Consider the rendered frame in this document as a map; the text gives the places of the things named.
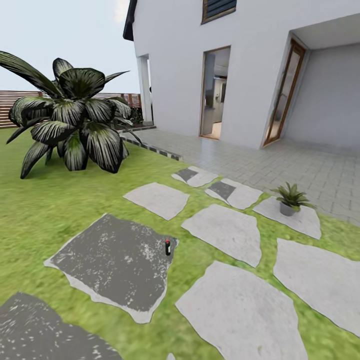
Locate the door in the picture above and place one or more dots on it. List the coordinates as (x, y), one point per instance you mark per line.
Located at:
(294, 59)

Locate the pot plant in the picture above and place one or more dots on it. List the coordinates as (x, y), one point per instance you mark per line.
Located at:
(291, 201)

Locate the fixed window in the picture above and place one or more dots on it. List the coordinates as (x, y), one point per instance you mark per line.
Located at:
(216, 67)

